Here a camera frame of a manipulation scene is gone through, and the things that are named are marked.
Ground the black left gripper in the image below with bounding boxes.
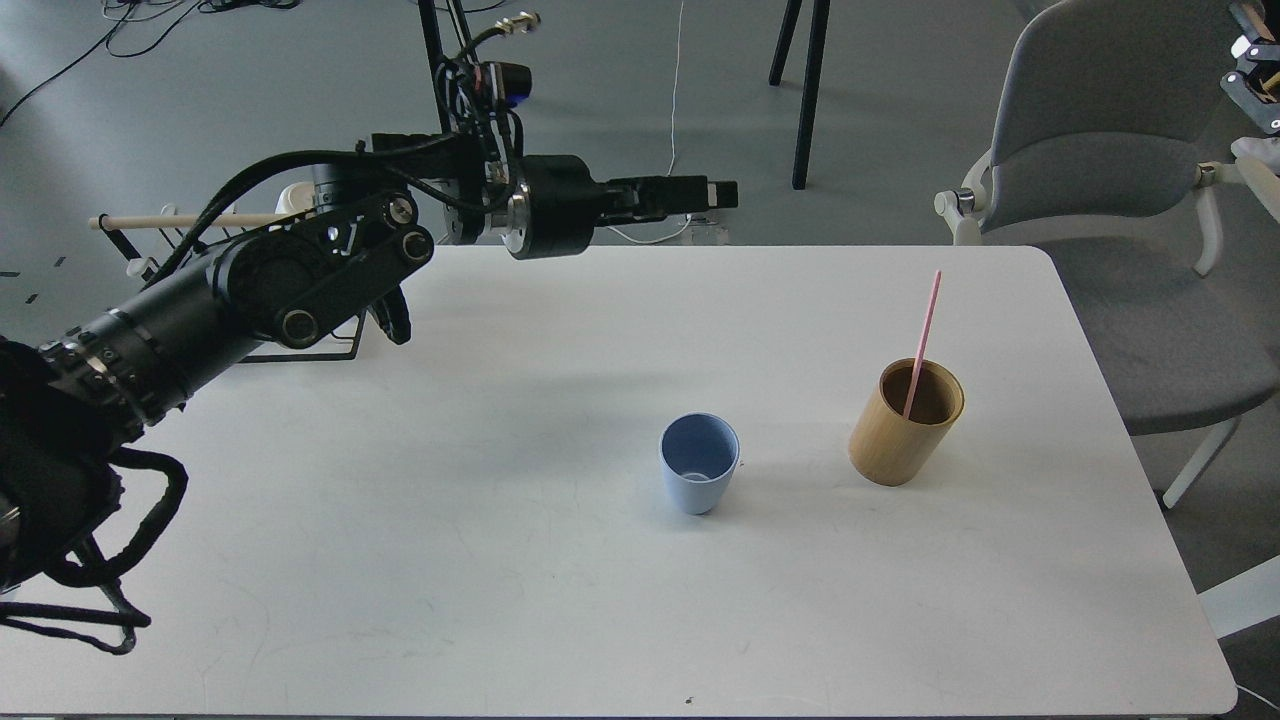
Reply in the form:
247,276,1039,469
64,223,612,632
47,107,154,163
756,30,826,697
506,155,739,260

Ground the light blue plastic cup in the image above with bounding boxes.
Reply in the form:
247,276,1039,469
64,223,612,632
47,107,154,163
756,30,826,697
659,413,741,515

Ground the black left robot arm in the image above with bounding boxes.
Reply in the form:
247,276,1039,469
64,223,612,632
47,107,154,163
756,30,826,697
3,133,739,589

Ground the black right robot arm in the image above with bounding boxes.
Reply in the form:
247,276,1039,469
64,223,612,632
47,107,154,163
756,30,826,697
1220,1,1279,137

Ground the white power adapter plug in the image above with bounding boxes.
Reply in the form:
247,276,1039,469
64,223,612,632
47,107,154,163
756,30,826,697
675,210,731,247

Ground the black chair leg right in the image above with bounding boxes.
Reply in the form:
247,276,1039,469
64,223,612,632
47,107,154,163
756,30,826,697
767,1,832,191

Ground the black chair leg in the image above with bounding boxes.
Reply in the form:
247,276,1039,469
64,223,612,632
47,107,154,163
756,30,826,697
416,1,488,137
767,1,832,191

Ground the black chair leg left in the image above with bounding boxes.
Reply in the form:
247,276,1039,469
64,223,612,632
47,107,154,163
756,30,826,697
416,1,488,137

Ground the white mug upper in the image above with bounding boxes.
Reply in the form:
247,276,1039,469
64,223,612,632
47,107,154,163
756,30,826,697
275,181,315,215

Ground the bamboo cylinder holder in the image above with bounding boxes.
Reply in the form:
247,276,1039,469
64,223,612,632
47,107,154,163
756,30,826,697
847,357,965,487

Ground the wooden rack rod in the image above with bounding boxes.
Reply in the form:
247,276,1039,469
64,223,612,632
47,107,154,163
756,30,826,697
88,213,291,231

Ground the grey office chair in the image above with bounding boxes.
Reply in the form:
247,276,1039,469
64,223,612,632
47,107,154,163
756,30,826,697
934,1,1277,509

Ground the white cable on floor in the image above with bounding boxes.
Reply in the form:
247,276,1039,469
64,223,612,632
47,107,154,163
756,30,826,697
600,0,701,247

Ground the wrist camera with blue lens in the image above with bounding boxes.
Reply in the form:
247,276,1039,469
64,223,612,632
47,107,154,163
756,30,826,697
472,61,532,113

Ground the black wire mug rack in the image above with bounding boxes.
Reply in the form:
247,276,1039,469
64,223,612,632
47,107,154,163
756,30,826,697
95,205,365,364

